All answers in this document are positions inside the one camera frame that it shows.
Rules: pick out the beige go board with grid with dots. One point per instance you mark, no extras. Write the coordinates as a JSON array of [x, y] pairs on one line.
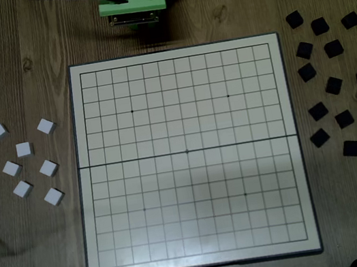
[[192, 190]]

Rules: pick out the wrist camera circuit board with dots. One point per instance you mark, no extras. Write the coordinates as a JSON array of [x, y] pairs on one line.
[[134, 19]]

